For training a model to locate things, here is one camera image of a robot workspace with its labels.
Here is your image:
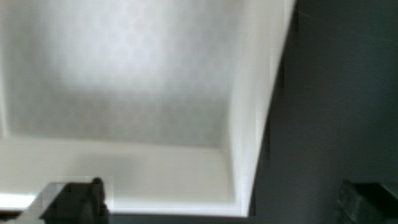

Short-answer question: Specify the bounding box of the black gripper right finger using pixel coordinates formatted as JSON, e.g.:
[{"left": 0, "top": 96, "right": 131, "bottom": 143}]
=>
[{"left": 335, "top": 180, "right": 398, "bottom": 224}]

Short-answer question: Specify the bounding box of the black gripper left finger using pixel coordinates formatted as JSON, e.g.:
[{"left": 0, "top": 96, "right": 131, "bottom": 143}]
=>
[{"left": 20, "top": 178, "right": 111, "bottom": 224}]

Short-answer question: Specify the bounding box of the white drawer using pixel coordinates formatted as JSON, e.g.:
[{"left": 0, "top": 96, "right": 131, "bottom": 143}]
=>
[{"left": 0, "top": 0, "right": 298, "bottom": 217}]

